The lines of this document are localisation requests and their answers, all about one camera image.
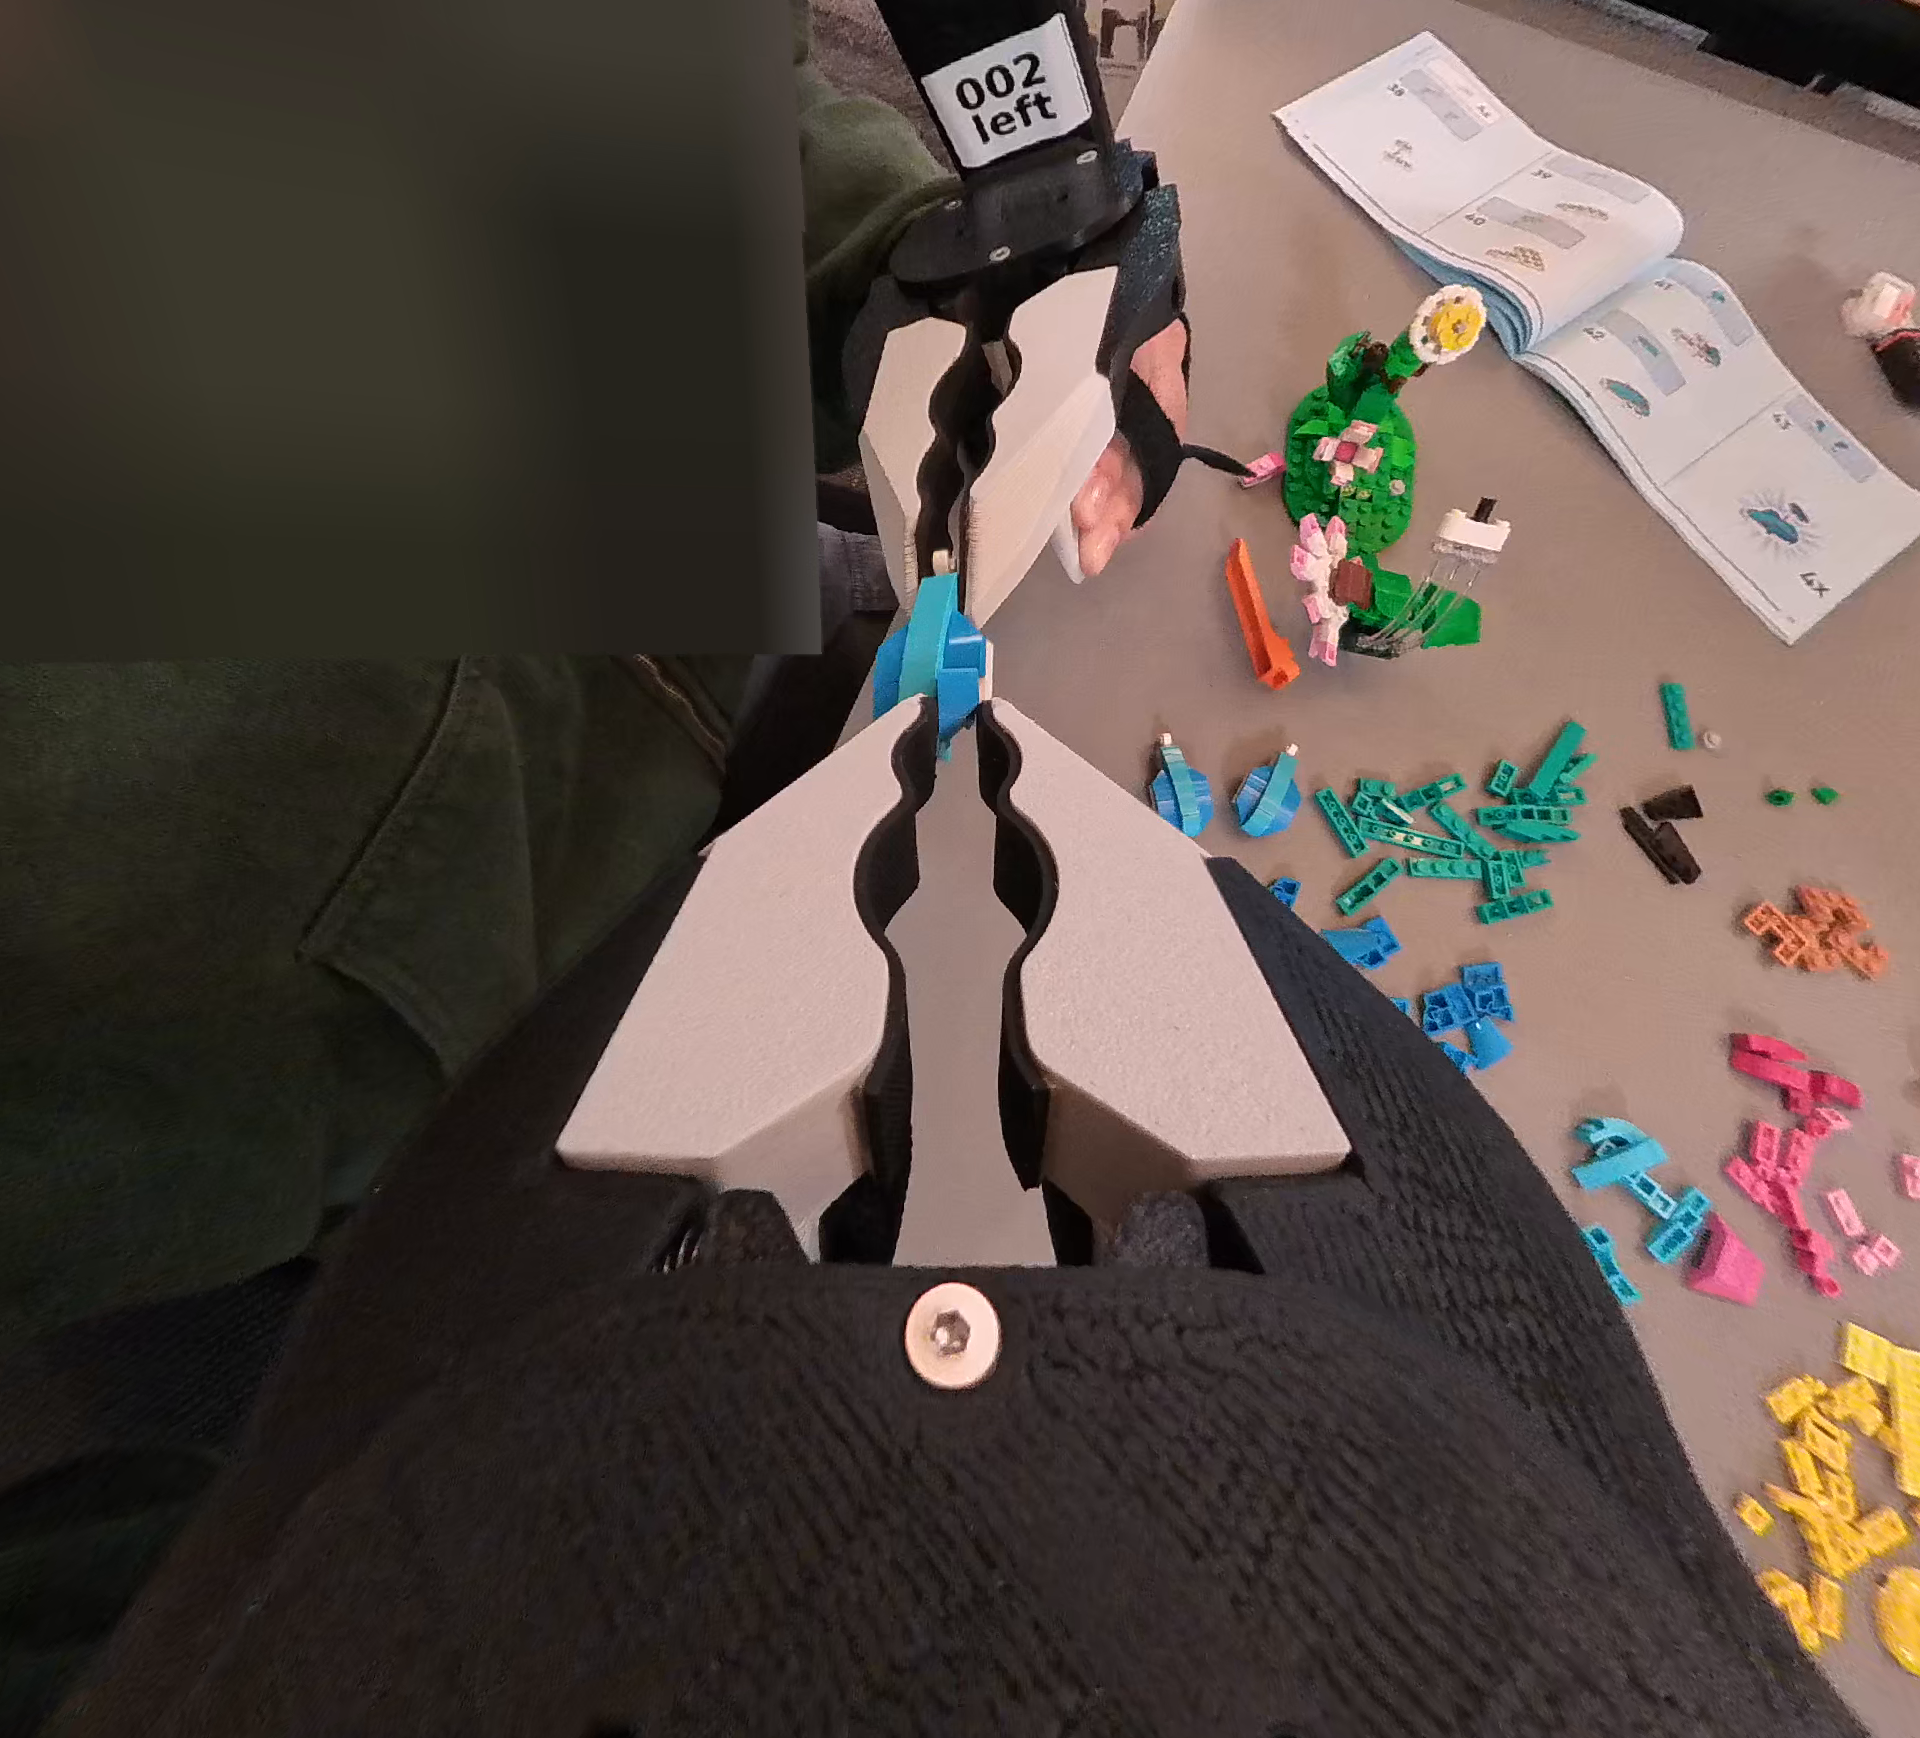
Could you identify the person's green jacket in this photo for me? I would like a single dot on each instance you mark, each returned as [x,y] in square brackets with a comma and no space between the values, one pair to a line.
[300,943]

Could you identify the lego instruction booklet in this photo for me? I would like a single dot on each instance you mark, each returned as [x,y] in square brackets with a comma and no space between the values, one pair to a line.
[1574,313]

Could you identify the green lego plant model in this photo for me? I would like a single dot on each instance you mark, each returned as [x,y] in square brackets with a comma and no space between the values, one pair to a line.
[1349,479]

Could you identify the pile of teal lego bricks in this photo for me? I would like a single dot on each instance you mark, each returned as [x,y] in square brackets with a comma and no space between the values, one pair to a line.
[1440,838]

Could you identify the orange lego brick separator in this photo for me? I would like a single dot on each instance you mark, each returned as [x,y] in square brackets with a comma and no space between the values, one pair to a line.
[1256,621]

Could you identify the large blue lego slope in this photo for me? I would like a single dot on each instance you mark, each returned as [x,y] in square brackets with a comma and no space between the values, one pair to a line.
[1357,943]

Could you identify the person's left forearm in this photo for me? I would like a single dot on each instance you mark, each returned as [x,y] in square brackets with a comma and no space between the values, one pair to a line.
[863,178]

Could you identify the pile of blue lego bricks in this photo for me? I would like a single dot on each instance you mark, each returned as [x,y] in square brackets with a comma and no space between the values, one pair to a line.
[1462,1004]

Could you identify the pile of pink lego bricks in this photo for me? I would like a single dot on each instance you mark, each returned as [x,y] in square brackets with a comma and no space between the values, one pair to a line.
[1791,1138]

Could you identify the blue lego fish assembly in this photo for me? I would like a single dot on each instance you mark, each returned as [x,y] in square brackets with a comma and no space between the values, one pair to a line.
[1268,797]
[930,650]
[1181,791]

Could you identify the black lego long piece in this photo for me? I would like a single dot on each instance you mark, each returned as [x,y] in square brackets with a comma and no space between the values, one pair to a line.
[1661,850]

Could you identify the turquoise lego plate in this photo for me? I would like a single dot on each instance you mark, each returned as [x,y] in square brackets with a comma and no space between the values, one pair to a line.
[1608,1261]

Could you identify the pile of orange bricks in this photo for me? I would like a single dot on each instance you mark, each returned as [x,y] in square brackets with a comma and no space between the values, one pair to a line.
[1815,937]

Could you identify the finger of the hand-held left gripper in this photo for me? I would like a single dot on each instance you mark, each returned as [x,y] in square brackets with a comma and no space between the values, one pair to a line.
[899,419]
[1049,403]

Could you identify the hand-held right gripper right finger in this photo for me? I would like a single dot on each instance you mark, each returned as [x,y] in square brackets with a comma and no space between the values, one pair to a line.
[1169,1004]

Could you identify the single teal lego plate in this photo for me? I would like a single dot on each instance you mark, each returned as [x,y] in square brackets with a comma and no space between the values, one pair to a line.
[1675,714]

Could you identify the person's dark trousers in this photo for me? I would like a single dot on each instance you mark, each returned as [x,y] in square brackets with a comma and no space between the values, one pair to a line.
[89,1468]

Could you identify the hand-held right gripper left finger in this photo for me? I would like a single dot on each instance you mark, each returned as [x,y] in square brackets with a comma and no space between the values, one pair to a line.
[719,1004]

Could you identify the person's left hand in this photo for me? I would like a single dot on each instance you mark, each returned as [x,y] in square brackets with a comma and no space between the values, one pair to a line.
[1106,516]

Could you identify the small pink lego piece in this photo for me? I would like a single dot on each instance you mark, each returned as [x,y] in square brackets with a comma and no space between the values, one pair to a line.
[1262,469]

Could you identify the pile of yellow lego bricks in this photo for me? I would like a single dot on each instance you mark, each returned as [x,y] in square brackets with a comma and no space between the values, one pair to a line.
[1837,1498]

